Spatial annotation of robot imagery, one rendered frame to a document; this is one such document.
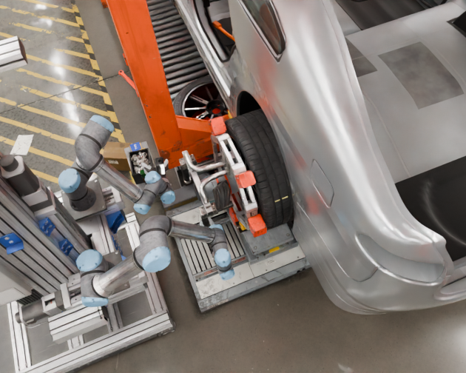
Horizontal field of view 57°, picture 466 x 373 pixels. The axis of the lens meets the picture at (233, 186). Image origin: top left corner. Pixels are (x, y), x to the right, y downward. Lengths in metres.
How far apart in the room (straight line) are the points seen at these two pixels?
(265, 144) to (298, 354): 1.42
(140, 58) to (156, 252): 0.97
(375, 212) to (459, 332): 1.86
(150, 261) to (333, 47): 1.08
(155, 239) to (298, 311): 1.46
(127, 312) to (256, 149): 1.38
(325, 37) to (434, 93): 1.18
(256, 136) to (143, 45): 0.70
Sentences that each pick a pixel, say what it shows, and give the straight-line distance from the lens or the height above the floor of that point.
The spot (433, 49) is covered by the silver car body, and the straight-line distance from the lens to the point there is 2.98.
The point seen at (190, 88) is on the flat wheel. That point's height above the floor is 0.50.
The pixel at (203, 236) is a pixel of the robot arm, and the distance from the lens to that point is 2.04.
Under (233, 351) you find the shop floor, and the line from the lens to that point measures 2.94.
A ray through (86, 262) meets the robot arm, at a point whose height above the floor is 1.05.
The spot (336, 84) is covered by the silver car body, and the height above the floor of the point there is 1.76.
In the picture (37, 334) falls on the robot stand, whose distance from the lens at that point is 3.07.
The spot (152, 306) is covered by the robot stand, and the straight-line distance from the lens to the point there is 2.84.
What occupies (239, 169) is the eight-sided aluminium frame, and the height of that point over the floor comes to 1.12.
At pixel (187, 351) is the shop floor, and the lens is 2.97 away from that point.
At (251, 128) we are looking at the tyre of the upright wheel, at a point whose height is 1.18.
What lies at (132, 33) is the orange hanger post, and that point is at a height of 1.61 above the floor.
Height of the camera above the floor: 2.88
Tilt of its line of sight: 58 degrees down
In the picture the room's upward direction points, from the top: 6 degrees counter-clockwise
